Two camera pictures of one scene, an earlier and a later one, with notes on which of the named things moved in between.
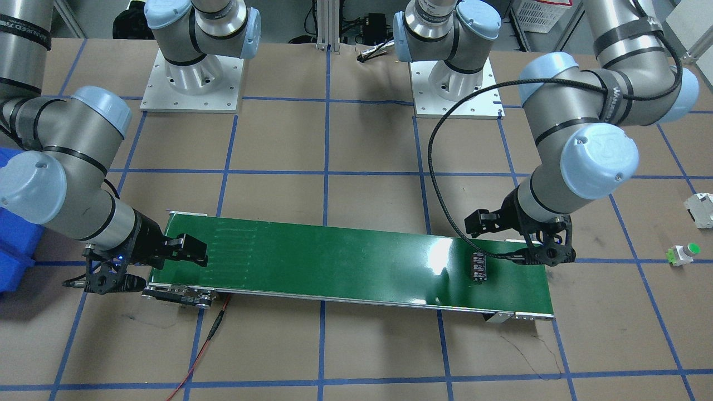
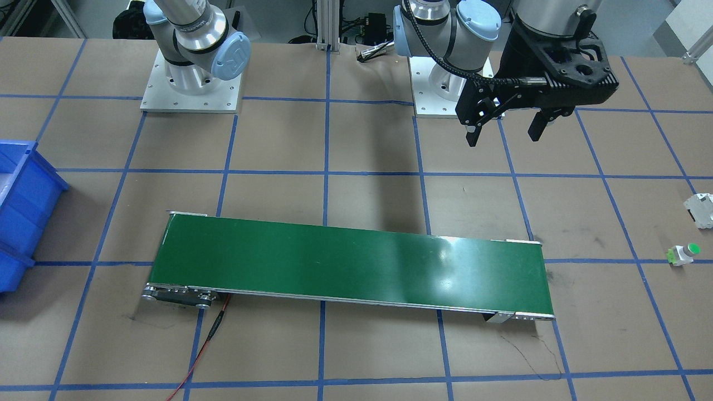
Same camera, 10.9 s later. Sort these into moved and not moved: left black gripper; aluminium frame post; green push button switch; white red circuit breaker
Moved: left black gripper
Not moved: green push button switch; aluminium frame post; white red circuit breaker
